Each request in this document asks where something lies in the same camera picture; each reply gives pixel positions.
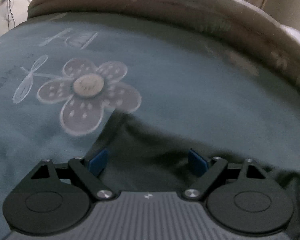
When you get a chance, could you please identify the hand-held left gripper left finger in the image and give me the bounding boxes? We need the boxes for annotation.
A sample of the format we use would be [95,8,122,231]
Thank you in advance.
[31,148,114,200]

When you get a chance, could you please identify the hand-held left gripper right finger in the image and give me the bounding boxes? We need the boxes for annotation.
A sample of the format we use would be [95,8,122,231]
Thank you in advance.
[183,149,267,202]

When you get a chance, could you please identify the dark green pants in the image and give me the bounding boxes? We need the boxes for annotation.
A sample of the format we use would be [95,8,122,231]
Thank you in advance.
[86,110,300,240]

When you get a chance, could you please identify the black power strip with cables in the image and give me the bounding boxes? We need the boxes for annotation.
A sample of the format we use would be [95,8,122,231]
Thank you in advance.
[5,0,33,32]

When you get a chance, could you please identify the teal floral bed sheet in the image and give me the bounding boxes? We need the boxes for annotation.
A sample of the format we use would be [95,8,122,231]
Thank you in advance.
[0,12,300,230]

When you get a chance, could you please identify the beige folded quilt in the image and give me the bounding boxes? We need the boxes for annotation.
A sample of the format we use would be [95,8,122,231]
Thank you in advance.
[27,0,300,93]

